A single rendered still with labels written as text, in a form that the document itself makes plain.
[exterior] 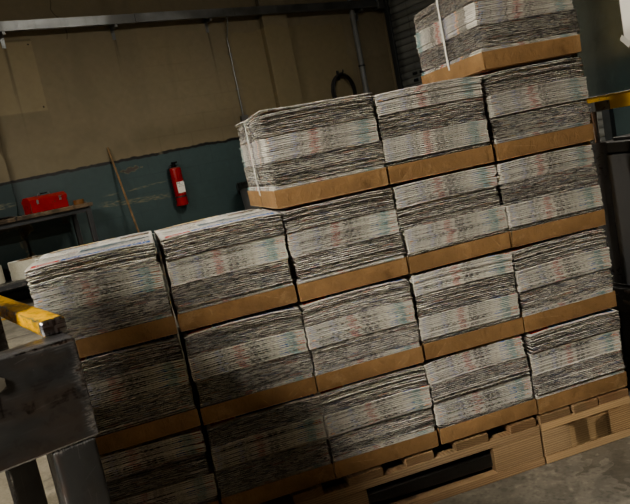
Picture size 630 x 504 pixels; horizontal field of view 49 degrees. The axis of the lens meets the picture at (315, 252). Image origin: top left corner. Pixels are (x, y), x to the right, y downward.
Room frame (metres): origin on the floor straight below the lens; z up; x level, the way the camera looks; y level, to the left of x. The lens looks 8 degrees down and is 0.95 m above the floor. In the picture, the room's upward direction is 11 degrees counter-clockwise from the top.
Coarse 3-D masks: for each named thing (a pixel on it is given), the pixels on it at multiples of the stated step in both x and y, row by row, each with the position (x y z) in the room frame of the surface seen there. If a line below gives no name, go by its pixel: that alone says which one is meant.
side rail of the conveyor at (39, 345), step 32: (0, 352) 0.77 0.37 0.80; (32, 352) 0.75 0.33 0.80; (64, 352) 0.77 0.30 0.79; (0, 384) 0.72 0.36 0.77; (32, 384) 0.74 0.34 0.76; (64, 384) 0.76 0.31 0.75; (0, 416) 0.72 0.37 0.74; (32, 416) 0.74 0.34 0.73; (64, 416) 0.76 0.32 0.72; (0, 448) 0.72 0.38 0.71; (32, 448) 0.73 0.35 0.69
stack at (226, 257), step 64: (384, 192) 1.69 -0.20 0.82; (448, 192) 1.73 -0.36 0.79; (64, 256) 1.62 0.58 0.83; (128, 256) 1.54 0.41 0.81; (192, 256) 1.58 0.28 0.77; (256, 256) 1.61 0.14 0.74; (320, 256) 1.65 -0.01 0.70; (384, 256) 1.68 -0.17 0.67; (128, 320) 1.53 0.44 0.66; (256, 320) 1.60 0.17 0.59; (320, 320) 1.63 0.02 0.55; (384, 320) 1.66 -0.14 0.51; (448, 320) 1.71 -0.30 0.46; (128, 384) 1.52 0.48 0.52; (192, 384) 1.76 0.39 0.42; (256, 384) 1.59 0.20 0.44; (384, 384) 1.66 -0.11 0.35; (448, 384) 1.70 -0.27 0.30; (512, 384) 1.75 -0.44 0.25; (128, 448) 1.53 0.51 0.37; (192, 448) 1.56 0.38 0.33; (256, 448) 1.59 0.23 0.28; (320, 448) 1.62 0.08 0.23; (448, 448) 1.92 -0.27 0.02; (512, 448) 1.74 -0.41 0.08
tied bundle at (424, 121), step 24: (384, 96) 1.70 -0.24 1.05; (408, 96) 1.71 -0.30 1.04; (432, 96) 1.73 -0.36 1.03; (456, 96) 1.74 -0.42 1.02; (480, 96) 1.76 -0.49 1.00; (384, 120) 1.70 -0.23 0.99; (408, 120) 1.71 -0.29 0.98; (432, 120) 1.73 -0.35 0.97; (456, 120) 1.74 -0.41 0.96; (480, 120) 1.75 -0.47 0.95; (384, 144) 1.69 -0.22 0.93; (408, 144) 1.71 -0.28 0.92; (432, 144) 1.72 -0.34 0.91; (456, 144) 1.73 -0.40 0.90; (480, 144) 1.75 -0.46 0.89
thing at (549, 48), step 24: (504, 48) 1.77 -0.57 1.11; (528, 48) 1.79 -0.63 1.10; (552, 48) 1.81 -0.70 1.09; (576, 48) 1.82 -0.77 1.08; (432, 72) 2.04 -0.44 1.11; (456, 72) 1.91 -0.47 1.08; (504, 144) 1.76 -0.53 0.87; (528, 144) 1.78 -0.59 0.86; (552, 144) 1.80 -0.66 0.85; (576, 216) 1.80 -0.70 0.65; (600, 216) 1.82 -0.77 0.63; (528, 240) 1.77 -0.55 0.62; (552, 312) 1.78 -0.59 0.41; (576, 312) 1.79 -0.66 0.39; (600, 384) 1.81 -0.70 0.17; (624, 384) 1.82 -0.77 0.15; (552, 408) 1.77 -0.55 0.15
